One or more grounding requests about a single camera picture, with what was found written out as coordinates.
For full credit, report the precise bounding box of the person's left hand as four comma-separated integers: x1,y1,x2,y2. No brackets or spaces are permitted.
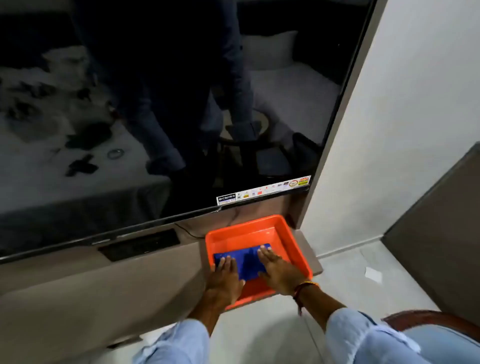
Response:
205,256,246,305

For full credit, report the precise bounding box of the person's right hand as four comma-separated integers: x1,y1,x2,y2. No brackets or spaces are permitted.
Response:
256,247,310,298

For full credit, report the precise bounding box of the blue cleaning cloth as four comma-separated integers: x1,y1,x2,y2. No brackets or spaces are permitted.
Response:
213,243,273,282

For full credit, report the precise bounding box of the person's right forearm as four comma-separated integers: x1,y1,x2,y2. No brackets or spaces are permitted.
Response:
298,286,426,364

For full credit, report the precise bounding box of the person's left forearm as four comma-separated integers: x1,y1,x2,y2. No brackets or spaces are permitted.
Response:
133,294,230,364

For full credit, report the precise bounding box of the orange plastic tray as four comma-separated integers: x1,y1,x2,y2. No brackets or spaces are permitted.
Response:
205,214,314,311

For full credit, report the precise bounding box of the orange thread wristband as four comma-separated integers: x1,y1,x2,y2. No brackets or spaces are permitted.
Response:
292,281,320,316

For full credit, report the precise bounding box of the strip of colourful stickers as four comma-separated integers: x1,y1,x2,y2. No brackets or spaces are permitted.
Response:
216,175,312,206

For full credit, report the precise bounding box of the black set-top box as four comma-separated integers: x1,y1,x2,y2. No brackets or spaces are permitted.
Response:
98,229,181,263

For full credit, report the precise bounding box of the beige television cabinet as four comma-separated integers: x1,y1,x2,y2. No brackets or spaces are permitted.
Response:
0,215,324,364

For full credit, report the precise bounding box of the large black flat-screen television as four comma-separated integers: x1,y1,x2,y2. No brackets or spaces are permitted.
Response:
0,0,378,265

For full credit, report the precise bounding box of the brown wooden door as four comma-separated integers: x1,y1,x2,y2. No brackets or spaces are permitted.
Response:
382,141,480,328

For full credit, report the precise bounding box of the wooden chair with blue cushion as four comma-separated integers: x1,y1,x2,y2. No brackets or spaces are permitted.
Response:
380,310,480,364

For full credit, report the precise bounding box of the thin black cable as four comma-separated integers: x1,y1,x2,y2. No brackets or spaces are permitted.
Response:
174,220,208,239

